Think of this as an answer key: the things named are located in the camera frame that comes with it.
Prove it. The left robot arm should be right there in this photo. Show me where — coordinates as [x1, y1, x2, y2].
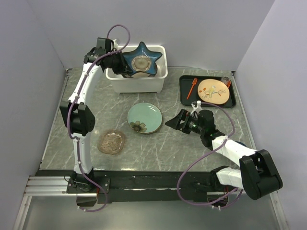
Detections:
[60, 38, 128, 193]

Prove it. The purple cable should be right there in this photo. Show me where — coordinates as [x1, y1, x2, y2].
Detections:
[177, 102, 244, 209]
[67, 24, 131, 213]

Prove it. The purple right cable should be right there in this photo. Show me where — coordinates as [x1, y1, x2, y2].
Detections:
[177, 102, 244, 209]

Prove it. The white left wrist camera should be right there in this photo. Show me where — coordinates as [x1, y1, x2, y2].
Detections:
[112, 38, 120, 50]

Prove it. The orange plastic fork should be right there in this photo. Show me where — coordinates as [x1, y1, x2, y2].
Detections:
[186, 78, 198, 100]

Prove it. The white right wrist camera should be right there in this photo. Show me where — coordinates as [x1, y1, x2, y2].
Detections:
[191, 101, 202, 117]

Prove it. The pink glass dish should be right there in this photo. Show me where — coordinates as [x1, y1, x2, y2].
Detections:
[97, 129, 126, 155]

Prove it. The clear glass cup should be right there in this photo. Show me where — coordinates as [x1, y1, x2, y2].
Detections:
[221, 76, 230, 85]

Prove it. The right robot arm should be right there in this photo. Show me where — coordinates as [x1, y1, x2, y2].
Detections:
[165, 109, 283, 200]

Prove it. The mint green flower plate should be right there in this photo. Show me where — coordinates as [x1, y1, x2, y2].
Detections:
[127, 103, 163, 134]

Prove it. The white plastic bin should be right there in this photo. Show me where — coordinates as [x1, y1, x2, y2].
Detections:
[105, 45, 168, 93]

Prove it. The beige bird plate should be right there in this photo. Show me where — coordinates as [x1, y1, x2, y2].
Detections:
[197, 79, 230, 105]

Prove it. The aluminium frame rail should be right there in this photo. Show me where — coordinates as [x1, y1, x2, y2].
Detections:
[24, 176, 96, 196]

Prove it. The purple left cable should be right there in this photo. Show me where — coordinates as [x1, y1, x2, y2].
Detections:
[67, 24, 131, 213]

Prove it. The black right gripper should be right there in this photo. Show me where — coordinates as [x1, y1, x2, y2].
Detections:
[165, 109, 205, 135]

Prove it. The black plate with colored squares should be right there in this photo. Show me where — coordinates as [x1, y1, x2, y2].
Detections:
[132, 65, 159, 78]

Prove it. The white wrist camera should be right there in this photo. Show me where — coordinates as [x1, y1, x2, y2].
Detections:
[112, 38, 120, 50]
[191, 101, 202, 117]

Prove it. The blue star-shaped dish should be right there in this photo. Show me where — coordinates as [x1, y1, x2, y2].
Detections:
[123, 42, 163, 77]

